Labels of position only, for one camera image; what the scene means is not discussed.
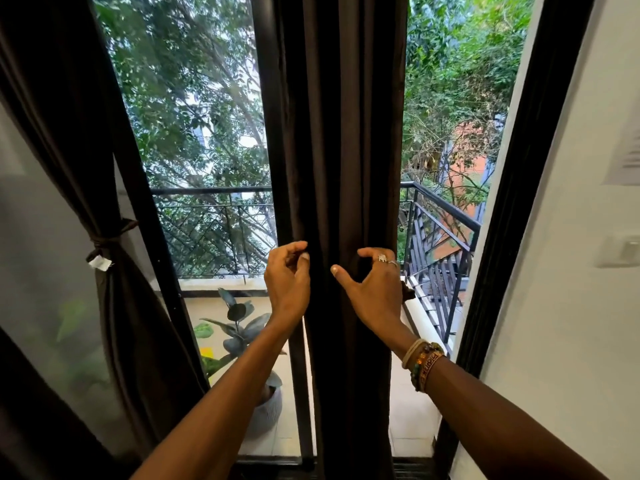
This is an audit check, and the person's left hand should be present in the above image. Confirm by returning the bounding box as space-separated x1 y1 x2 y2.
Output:
263 240 312 331

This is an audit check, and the person's right hand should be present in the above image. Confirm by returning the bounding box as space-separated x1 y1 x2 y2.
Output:
329 247 419 355

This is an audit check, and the person's right forearm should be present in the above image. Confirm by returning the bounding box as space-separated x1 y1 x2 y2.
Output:
425 354 611 480

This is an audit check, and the person's left forearm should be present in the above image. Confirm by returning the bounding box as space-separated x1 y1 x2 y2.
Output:
129 314 306 480

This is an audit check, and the dark leafy potted plant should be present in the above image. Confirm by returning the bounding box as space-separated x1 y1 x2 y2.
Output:
193 287 289 441

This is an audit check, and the black metal balcony railing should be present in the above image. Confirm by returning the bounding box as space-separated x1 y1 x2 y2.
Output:
149 181 483 345

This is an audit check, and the orange brick building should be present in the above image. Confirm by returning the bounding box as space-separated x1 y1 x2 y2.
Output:
439 119 496 261

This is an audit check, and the green beaded bracelet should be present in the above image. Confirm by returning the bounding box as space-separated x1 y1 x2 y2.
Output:
411 343 445 391

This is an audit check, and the orange woven patterned bracelet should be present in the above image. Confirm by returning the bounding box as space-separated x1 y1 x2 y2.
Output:
419 350 446 394

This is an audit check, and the white wall switch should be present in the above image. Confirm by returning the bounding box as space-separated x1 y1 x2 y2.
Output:
595 231 640 269

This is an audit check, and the white paper wall notice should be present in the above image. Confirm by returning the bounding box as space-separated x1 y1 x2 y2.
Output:
602 107 640 187

